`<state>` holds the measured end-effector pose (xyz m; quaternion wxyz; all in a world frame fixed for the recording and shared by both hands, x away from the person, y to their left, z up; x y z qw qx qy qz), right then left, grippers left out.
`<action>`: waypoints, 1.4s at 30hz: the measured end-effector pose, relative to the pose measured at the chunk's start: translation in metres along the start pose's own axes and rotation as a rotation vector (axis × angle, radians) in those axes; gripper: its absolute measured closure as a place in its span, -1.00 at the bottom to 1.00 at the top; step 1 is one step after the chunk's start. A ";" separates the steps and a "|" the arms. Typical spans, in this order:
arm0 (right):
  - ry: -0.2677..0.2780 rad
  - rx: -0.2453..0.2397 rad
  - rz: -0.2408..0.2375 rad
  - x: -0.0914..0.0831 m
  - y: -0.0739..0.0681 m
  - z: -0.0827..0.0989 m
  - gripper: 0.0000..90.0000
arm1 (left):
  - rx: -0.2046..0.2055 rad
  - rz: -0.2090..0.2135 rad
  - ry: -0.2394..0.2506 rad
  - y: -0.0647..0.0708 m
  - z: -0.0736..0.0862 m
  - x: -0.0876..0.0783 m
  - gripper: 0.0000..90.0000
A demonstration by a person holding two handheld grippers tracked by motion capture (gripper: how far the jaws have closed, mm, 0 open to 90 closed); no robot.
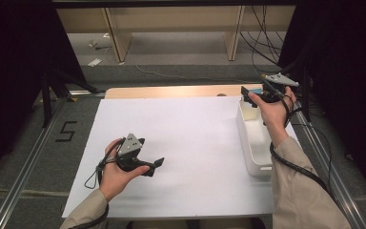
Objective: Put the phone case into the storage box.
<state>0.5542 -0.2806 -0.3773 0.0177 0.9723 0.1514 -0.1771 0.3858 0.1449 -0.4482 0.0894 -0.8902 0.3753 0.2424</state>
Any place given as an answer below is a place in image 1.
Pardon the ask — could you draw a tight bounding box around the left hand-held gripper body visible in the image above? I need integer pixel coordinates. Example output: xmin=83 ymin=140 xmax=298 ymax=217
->
xmin=114 ymin=133 xmax=145 ymax=174

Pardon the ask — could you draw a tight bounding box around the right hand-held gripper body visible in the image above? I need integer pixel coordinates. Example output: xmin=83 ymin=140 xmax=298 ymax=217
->
xmin=256 ymin=73 xmax=300 ymax=105

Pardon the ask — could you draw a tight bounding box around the white plastic bin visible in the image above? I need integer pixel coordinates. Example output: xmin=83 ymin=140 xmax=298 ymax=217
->
xmin=235 ymin=98 xmax=275 ymax=177

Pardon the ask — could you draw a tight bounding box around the person's right hand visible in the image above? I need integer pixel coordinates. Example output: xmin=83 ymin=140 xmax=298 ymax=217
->
xmin=247 ymin=86 xmax=297 ymax=149

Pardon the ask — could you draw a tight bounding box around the person's left hand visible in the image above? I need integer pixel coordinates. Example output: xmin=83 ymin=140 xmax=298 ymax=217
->
xmin=98 ymin=137 xmax=151 ymax=203

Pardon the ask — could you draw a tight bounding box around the black metal stand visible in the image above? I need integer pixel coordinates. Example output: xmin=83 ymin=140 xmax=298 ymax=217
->
xmin=40 ymin=69 xmax=100 ymax=129
xmin=279 ymin=60 xmax=313 ymax=122

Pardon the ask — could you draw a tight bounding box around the white board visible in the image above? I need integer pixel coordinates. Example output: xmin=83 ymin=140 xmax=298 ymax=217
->
xmin=61 ymin=94 xmax=299 ymax=220

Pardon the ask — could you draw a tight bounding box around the light wooden table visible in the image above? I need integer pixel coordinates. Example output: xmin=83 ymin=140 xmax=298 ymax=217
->
xmin=104 ymin=84 xmax=268 ymax=99

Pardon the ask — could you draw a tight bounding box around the black curtain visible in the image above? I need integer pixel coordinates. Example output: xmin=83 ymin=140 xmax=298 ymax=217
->
xmin=279 ymin=0 xmax=366 ymax=206
xmin=0 ymin=0 xmax=88 ymax=189

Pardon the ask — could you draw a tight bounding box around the white paper slip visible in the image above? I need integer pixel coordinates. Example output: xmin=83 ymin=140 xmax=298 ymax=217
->
xmin=87 ymin=57 xmax=103 ymax=68

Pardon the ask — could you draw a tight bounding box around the small floor debris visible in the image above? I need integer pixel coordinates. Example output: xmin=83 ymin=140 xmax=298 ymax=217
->
xmin=88 ymin=32 xmax=112 ymax=51

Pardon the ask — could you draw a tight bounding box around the light wooden shelf unit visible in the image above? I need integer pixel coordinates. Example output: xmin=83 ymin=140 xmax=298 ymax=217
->
xmin=56 ymin=4 xmax=296 ymax=63

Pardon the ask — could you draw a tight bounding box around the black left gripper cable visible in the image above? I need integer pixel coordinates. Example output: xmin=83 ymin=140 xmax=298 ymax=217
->
xmin=68 ymin=139 xmax=126 ymax=229

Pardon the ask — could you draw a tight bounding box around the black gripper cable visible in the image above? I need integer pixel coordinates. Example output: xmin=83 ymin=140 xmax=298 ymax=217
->
xmin=68 ymin=139 xmax=126 ymax=229
xmin=261 ymin=79 xmax=336 ymax=200

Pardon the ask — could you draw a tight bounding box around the bundle of black cables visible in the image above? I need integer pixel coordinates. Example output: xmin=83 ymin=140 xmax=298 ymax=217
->
xmin=239 ymin=4 xmax=287 ymax=74

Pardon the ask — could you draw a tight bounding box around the grey floor cable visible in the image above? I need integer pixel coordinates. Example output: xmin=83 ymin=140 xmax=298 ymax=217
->
xmin=135 ymin=65 xmax=261 ymax=85

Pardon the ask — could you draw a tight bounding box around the short metal rail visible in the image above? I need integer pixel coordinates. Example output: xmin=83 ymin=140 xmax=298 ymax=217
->
xmin=68 ymin=90 xmax=107 ymax=97

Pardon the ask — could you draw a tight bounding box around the thin black floor cable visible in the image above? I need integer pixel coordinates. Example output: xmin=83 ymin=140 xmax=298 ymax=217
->
xmin=294 ymin=106 xmax=336 ymax=192

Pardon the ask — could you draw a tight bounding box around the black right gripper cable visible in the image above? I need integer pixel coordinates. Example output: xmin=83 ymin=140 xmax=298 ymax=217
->
xmin=261 ymin=79 xmax=336 ymax=200

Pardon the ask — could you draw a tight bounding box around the long metal rail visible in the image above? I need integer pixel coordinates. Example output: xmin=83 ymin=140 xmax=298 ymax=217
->
xmin=290 ymin=101 xmax=366 ymax=229
xmin=0 ymin=94 xmax=70 ymax=229

